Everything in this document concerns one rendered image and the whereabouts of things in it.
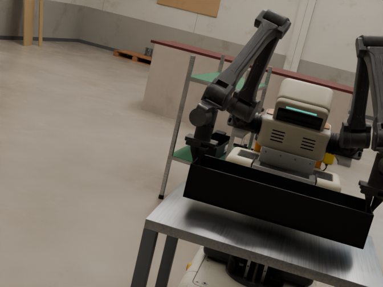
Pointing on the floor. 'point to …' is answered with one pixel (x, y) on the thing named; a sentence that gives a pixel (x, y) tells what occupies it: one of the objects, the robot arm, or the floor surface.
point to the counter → (344, 102)
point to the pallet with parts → (135, 55)
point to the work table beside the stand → (251, 244)
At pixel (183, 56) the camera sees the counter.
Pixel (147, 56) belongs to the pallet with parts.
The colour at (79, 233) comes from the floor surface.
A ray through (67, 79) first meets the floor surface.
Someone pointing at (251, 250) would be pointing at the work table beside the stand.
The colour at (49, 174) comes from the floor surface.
